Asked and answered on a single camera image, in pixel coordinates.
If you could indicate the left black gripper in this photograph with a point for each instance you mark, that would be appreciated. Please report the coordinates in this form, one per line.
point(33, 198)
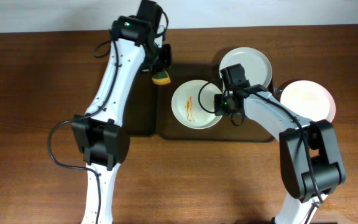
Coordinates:
point(161, 65)

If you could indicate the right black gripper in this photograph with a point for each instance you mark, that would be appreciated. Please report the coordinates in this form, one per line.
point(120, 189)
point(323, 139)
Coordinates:
point(221, 104)

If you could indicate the green yellow sponge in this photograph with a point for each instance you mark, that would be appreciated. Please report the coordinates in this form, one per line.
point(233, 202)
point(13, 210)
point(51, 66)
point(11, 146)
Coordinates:
point(161, 78)

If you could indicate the white plate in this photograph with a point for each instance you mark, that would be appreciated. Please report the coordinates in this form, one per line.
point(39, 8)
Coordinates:
point(309, 100)
point(257, 67)
point(186, 107)

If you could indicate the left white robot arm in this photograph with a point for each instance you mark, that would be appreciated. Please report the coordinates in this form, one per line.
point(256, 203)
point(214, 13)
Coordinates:
point(136, 46)

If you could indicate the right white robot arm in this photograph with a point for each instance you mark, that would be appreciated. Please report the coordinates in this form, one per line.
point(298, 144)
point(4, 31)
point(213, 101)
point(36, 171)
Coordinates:
point(311, 164)

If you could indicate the right dark tray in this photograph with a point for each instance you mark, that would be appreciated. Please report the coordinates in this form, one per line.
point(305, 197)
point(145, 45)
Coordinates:
point(227, 129)

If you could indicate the dark tray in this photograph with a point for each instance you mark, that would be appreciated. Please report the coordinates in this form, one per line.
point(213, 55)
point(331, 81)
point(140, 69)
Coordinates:
point(227, 129)
point(141, 106)

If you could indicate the left dark tray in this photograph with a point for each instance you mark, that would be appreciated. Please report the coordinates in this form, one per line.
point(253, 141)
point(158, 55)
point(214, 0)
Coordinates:
point(141, 106)

